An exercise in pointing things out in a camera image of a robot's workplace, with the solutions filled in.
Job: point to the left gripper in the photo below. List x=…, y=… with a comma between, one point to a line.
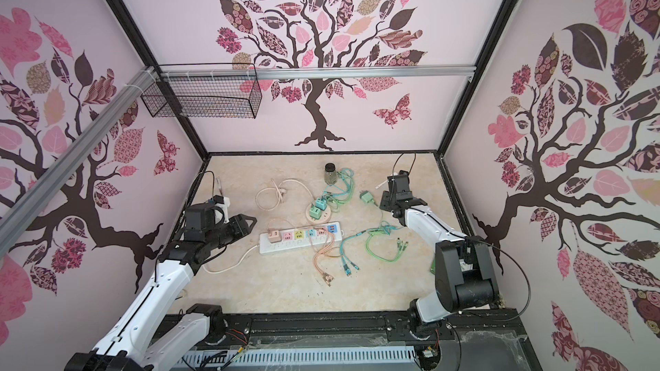
x=241, y=228

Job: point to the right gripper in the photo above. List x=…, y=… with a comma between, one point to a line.
x=385, y=201

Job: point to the teal charger plug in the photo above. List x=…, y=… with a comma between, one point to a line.
x=321, y=204

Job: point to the pink charger plug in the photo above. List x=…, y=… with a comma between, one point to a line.
x=274, y=236

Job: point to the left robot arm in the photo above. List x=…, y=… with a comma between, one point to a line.
x=132, y=343

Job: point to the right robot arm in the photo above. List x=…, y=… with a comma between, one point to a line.
x=464, y=275

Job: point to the light green charger plug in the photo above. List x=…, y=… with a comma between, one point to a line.
x=367, y=198

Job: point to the white multicolour power strip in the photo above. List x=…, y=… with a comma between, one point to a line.
x=297, y=238

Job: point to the round pink power socket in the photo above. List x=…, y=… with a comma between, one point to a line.
x=325, y=218

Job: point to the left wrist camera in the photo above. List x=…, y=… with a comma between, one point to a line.
x=220, y=206

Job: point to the black wire basket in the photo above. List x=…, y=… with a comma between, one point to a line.
x=217, y=91

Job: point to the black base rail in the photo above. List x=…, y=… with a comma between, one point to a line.
x=483, y=340

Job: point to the white cable duct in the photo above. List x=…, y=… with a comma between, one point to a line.
x=335, y=358

